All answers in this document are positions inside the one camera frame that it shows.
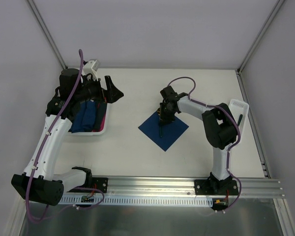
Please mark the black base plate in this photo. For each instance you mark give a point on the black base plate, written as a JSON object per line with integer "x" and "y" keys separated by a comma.
{"x": 100, "y": 183}
{"x": 208, "y": 187}

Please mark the left aluminium frame post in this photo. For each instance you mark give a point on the left aluminium frame post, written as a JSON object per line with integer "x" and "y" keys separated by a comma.
{"x": 44, "y": 28}

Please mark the white plastic bin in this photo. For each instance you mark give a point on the white plastic bin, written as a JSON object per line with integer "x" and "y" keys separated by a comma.
{"x": 103, "y": 123}

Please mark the right aluminium frame post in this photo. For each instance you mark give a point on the right aluminium frame post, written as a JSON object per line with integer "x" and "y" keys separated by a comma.
{"x": 266, "y": 25}

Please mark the dark blue paper napkin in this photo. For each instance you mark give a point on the dark blue paper napkin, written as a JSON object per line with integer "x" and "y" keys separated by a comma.
{"x": 163, "y": 136}

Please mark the gold spoon green handle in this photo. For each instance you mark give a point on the gold spoon green handle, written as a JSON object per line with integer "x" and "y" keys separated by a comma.
{"x": 159, "y": 123}

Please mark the aluminium mounting rail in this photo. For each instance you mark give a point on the aluminium mounting rail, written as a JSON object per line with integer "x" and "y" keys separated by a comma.
{"x": 185, "y": 186}

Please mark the aluminium frame post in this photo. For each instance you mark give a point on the aluminium frame post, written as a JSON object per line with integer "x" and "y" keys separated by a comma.
{"x": 44, "y": 28}
{"x": 266, "y": 25}

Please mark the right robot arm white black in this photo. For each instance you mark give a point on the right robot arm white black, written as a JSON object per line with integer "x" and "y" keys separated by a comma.
{"x": 221, "y": 130}

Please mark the white perforated cutlery tray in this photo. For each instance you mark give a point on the white perforated cutlery tray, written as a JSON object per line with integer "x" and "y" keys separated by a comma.
{"x": 238, "y": 107}

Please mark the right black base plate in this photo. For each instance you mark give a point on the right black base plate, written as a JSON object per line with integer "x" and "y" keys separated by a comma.
{"x": 208, "y": 187}

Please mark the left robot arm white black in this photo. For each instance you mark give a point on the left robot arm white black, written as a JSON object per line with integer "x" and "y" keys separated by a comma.
{"x": 38, "y": 182}

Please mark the rolled blue napkin bundles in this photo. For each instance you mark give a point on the rolled blue napkin bundles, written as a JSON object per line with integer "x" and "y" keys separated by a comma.
{"x": 88, "y": 118}

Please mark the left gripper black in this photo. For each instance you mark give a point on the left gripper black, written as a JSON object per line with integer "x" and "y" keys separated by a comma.
{"x": 108, "y": 89}

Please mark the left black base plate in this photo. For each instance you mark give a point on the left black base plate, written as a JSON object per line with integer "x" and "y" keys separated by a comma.
{"x": 100, "y": 183}

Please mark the gold fork green handle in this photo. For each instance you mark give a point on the gold fork green handle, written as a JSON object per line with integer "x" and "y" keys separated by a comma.
{"x": 240, "y": 121}

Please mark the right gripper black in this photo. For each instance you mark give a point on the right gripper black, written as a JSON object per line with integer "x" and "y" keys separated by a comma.
{"x": 166, "y": 113}

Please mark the white slotted cable duct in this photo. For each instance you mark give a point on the white slotted cable duct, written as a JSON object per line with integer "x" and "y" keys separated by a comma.
{"x": 188, "y": 201}

